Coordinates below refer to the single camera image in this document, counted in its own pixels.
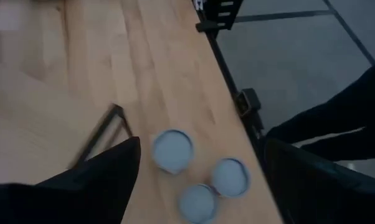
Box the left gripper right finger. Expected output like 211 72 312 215
263 138 375 224

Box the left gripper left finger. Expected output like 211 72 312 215
0 136 142 224

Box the blue peas can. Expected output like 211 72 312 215
211 157 251 199

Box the red label can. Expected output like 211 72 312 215
151 129 195 175

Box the teal tuna fish can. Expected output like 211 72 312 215
177 183 219 224

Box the person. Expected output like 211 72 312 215
265 58 375 162

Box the black rail bracket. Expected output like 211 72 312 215
235 88 263 118

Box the black table edge rail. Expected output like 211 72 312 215
202 29 266 144

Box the black perforated bracket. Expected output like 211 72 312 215
195 0 244 33

